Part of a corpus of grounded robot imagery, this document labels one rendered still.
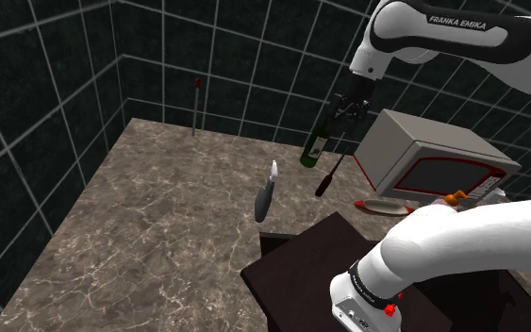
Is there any red rimmed grey plate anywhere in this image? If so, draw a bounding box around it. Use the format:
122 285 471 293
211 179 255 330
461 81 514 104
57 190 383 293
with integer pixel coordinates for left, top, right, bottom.
353 198 417 218

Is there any small orange object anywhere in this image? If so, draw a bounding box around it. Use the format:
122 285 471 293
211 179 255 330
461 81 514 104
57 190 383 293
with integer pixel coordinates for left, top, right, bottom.
443 190 469 208

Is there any green wine bottle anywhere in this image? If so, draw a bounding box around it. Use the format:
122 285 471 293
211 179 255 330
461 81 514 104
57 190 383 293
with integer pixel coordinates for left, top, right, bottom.
299 116 332 169

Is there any grey microwave with red trim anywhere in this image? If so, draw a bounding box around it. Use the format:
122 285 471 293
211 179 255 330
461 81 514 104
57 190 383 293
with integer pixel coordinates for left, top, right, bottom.
352 108 523 204

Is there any thin grey stick red tip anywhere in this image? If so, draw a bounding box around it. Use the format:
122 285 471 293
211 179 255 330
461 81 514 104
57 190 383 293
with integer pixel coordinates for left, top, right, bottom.
191 77 202 138

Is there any dark red handled screwdriver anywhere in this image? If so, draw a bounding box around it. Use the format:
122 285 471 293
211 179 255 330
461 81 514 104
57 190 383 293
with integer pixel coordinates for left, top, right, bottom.
314 145 350 198

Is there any grey trowel with white handle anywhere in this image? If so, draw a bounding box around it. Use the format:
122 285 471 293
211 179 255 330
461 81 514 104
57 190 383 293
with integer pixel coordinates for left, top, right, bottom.
254 158 279 224

